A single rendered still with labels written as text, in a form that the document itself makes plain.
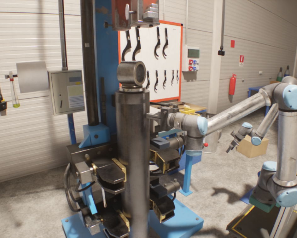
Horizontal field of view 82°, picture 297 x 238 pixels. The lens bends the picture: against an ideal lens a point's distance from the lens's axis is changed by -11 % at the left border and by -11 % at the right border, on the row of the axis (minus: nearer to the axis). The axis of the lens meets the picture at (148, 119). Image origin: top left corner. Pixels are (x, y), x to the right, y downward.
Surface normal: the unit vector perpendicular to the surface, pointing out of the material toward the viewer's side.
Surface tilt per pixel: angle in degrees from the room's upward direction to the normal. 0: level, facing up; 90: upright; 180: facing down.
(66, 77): 90
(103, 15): 90
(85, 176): 90
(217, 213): 0
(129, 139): 90
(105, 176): 0
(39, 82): 109
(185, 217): 0
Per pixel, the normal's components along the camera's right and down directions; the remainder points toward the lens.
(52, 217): 0.00, -0.95
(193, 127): -0.56, 0.23
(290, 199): -0.07, 0.38
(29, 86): 0.48, 0.73
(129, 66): -0.40, -0.26
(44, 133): 0.58, 0.25
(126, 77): -0.43, 0.58
